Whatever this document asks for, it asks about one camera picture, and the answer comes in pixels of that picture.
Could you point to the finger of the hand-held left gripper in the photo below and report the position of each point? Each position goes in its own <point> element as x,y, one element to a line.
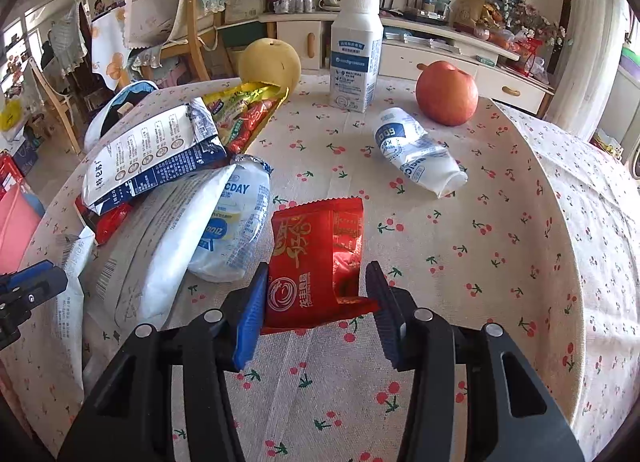
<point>35,292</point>

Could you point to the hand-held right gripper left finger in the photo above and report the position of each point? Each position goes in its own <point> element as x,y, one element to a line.
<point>250,322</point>

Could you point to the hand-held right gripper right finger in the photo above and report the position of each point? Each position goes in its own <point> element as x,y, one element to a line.
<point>382,312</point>

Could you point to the grey printed packet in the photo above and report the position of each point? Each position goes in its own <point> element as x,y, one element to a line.
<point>70,312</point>

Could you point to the red snack packet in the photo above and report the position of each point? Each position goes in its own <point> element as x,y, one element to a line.
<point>310,262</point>

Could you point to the small red wrapper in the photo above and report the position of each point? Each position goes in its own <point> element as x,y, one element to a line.
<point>112,224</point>

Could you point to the large white plastic bag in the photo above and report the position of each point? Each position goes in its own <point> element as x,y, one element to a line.
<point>160,252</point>

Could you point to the white yogurt bottle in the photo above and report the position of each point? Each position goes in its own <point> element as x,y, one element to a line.
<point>415,151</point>

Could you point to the white navy snack packet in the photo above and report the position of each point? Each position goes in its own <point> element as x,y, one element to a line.
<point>150,151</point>

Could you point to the yellow candy bag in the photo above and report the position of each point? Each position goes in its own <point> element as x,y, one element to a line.
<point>245,111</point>

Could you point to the cherry print tablecloth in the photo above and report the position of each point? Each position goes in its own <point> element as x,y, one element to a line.
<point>450,267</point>

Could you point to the white yellow printed pouch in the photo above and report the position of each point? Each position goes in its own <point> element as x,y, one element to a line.
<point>235,227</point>

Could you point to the red apple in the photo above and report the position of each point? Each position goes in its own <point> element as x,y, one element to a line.
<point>445,91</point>

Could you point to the orange print cloth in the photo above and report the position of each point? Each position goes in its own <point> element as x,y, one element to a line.
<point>110,51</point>

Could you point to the white milk bottle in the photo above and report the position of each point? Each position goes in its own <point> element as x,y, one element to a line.
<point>355,61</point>

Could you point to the white television cabinet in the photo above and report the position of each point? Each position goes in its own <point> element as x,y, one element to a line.
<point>400,54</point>

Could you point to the yellow pear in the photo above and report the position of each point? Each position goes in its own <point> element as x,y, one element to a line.
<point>270,64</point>

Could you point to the light wooden chair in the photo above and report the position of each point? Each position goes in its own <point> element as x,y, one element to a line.
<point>192,41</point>

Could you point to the row of small bottles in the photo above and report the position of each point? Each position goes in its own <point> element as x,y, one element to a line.
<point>295,2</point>

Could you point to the dried flower arrangement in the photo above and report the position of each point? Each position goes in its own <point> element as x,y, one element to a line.
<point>532,21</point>

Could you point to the white curtain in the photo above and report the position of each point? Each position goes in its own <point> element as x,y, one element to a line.
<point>585,16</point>

